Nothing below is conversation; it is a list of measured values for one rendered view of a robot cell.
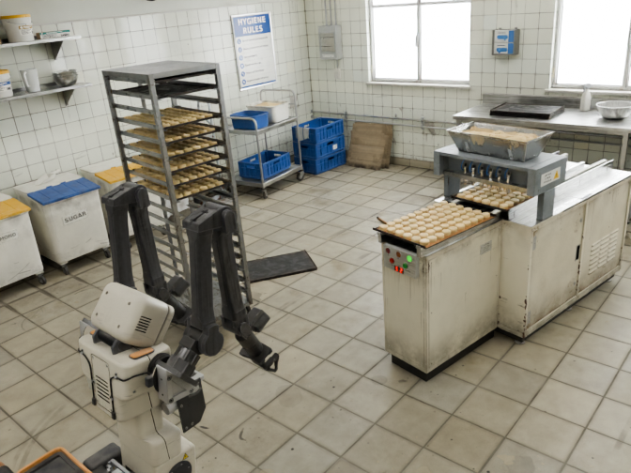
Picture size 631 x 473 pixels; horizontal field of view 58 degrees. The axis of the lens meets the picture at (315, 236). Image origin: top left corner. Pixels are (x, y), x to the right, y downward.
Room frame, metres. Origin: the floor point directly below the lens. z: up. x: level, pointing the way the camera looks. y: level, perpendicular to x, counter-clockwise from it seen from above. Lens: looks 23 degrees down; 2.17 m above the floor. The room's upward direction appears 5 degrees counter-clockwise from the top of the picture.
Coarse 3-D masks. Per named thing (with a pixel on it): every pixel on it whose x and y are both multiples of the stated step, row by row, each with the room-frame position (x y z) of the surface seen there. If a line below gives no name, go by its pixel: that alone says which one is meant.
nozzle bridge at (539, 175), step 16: (448, 160) 3.59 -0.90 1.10; (464, 160) 3.49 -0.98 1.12; (480, 160) 3.29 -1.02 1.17; (496, 160) 3.24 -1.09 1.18; (512, 160) 3.21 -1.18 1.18; (528, 160) 3.18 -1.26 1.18; (544, 160) 3.16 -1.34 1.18; (560, 160) 3.16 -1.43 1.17; (448, 176) 3.61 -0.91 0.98; (464, 176) 3.43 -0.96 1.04; (512, 176) 3.22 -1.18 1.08; (528, 176) 3.04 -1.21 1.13; (544, 176) 3.06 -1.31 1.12; (560, 176) 3.17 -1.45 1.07; (448, 192) 3.61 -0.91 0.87; (528, 192) 3.04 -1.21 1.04; (544, 192) 3.07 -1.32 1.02; (544, 208) 3.08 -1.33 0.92
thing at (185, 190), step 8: (144, 184) 3.81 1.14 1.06; (152, 184) 3.84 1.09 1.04; (160, 184) 3.76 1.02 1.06; (184, 184) 3.70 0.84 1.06; (192, 184) 3.69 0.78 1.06; (200, 184) 3.67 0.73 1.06; (208, 184) 3.66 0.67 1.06; (216, 184) 3.67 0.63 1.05; (176, 192) 3.53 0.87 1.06; (184, 192) 3.52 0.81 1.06; (192, 192) 3.55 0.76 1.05
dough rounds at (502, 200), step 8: (464, 192) 3.45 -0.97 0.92; (472, 192) 3.47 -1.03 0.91; (480, 192) 3.43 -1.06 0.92; (488, 192) 3.41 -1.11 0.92; (496, 192) 3.41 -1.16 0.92; (504, 192) 3.39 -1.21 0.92; (512, 192) 3.43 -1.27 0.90; (520, 192) 3.37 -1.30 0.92; (472, 200) 3.35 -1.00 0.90; (480, 200) 3.31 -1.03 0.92; (488, 200) 3.28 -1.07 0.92; (496, 200) 3.27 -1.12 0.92; (504, 200) 3.28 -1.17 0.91; (512, 200) 3.24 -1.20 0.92; (520, 200) 3.26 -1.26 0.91; (504, 208) 3.16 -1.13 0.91
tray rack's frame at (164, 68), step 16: (144, 64) 4.03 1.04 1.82; (160, 64) 3.94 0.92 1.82; (176, 64) 3.84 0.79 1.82; (192, 64) 3.75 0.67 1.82; (208, 64) 3.66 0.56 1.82; (112, 96) 3.85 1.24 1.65; (112, 112) 3.84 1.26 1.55; (128, 176) 3.85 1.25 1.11; (192, 208) 4.14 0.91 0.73; (176, 272) 4.01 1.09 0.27
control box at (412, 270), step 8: (384, 248) 2.94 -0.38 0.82; (392, 248) 2.89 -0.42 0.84; (400, 248) 2.88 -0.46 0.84; (384, 256) 2.94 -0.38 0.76; (392, 256) 2.89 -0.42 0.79; (400, 256) 2.84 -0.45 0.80; (416, 256) 2.76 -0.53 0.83; (384, 264) 2.94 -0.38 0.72; (392, 264) 2.89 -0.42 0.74; (400, 264) 2.85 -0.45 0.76; (408, 264) 2.80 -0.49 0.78; (416, 264) 2.76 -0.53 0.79; (400, 272) 2.84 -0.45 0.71; (408, 272) 2.80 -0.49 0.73; (416, 272) 2.76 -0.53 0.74
